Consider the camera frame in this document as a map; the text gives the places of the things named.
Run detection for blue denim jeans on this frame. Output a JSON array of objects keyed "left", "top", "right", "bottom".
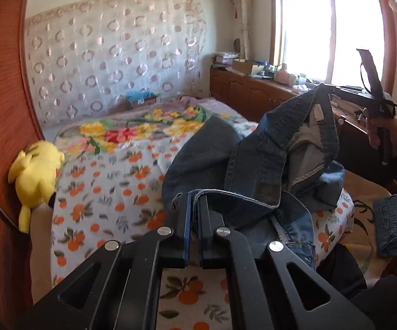
[{"left": 162, "top": 85, "right": 345, "bottom": 267}]

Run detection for right hand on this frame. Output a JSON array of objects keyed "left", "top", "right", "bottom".
[{"left": 367, "top": 115, "right": 397, "bottom": 157}]

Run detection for orange print bed sheet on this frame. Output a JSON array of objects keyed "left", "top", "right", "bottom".
[{"left": 49, "top": 130, "right": 355, "bottom": 330}]

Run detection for white plastic jug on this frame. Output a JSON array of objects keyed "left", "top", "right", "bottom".
[{"left": 274, "top": 63, "right": 290, "bottom": 85}]

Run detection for wooden framed window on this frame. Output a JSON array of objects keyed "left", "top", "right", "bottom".
[{"left": 271, "top": 0, "right": 396, "bottom": 92}]

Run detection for floral pink blanket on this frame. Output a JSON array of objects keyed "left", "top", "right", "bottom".
[{"left": 55, "top": 97, "right": 256, "bottom": 157}]

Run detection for folded dark denim garment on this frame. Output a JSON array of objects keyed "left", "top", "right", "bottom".
[{"left": 372, "top": 194, "right": 397, "bottom": 258}]

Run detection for wooden sideboard cabinet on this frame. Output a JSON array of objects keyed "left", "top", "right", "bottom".
[{"left": 210, "top": 68, "right": 392, "bottom": 186}]

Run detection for cardboard box on cabinet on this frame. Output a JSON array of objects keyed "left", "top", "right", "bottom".
[{"left": 232, "top": 60, "right": 264, "bottom": 75}]

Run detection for yellow plush toy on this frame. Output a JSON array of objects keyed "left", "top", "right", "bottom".
[{"left": 8, "top": 140, "right": 65, "bottom": 234}]

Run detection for stack of books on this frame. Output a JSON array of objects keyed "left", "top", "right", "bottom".
[{"left": 213, "top": 51, "right": 240, "bottom": 66}]

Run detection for wooden louvered wardrobe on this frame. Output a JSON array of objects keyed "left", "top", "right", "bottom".
[{"left": 0, "top": 0, "right": 43, "bottom": 329}]

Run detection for circle pattern sheer curtain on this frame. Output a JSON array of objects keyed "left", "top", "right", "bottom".
[{"left": 25, "top": 0, "right": 207, "bottom": 125}]

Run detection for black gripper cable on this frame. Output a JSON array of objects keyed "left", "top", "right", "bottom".
[{"left": 359, "top": 62, "right": 397, "bottom": 116}]

